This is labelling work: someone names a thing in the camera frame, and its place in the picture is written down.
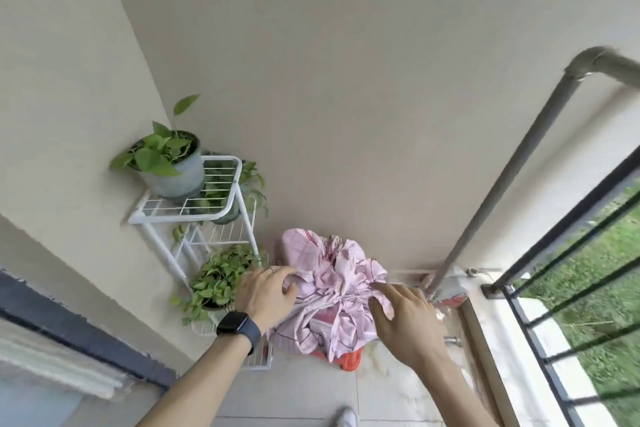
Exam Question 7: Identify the trailing plant in dark pot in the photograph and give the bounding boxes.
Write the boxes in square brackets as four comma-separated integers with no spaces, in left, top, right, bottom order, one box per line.
[172,153,269,244]

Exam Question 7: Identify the white curtain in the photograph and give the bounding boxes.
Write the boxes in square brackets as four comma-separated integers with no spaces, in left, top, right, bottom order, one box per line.
[0,318,132,401]

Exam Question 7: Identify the person's left hand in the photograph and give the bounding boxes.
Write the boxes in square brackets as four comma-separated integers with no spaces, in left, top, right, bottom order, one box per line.
[234,266,300,337]

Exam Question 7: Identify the white shoe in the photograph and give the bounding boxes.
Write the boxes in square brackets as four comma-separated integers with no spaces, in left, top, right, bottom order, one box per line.
[334,405,360,427]

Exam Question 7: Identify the clear plastic bag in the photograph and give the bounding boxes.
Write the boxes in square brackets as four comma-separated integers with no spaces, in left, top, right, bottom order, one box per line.
[429,266,472,311]

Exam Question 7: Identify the white wire plant rack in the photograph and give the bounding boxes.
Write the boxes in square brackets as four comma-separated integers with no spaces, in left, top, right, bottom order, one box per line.
[128,155,275,372]

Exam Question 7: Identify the black smartwatch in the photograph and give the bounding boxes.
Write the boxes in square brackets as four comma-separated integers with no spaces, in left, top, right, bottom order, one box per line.
[215,311,262,356]

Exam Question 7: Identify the leafy plant in white pot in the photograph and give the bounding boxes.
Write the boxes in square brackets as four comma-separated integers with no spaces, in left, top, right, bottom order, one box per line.
[169,244,271,326]

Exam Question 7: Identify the person's right hand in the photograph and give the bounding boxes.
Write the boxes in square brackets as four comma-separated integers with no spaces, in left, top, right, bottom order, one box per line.
[368,283,452,370]

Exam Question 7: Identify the grey drain pipe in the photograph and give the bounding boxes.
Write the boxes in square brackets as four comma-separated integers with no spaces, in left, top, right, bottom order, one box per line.
[424,46,640,303]

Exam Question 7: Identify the pink patterned bed sheet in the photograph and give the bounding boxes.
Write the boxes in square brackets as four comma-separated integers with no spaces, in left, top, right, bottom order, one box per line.
[264,228,397,363]

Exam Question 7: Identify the plant in grey pot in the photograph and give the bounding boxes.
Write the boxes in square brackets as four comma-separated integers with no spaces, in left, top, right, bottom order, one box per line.
[109,94,207,200]

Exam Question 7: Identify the black metal railing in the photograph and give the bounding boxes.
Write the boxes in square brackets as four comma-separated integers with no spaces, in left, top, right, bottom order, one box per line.
[481,143,640,427]

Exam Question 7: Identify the dark window frame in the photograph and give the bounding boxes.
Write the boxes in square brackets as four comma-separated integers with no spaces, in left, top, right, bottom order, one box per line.
[0,269,177,391]

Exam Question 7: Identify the person's right forearm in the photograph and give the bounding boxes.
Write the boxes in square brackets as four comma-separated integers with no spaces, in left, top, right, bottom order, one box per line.
[417,356,503,427]

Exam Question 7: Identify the red plastic basket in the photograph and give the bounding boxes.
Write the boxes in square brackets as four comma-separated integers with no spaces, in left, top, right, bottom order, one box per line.
[309,309,364,373]

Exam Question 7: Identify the person's left forearm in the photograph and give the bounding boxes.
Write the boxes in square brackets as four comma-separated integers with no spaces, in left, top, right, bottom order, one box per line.
[134,334,252,427]

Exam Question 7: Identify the thin white pipe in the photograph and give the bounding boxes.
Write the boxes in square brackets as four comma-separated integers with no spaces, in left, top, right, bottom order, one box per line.
[389,267,502,278]

